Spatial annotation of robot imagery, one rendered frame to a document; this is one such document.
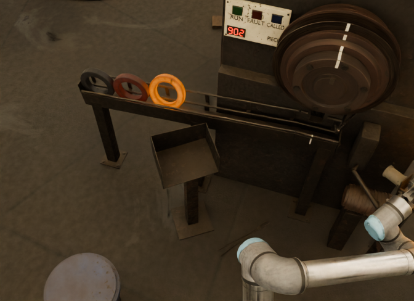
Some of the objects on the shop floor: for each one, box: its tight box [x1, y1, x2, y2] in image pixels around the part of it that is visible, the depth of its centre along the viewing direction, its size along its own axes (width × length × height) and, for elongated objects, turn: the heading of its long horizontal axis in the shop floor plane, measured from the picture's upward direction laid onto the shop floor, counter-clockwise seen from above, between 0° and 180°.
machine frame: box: [214, 0, 414, 218], centre depth 221 cm, size 73×108×176 cm
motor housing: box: [327, 184, 393, 251], centre depth 233 cm, size 13×22×54 cm, turn 72°
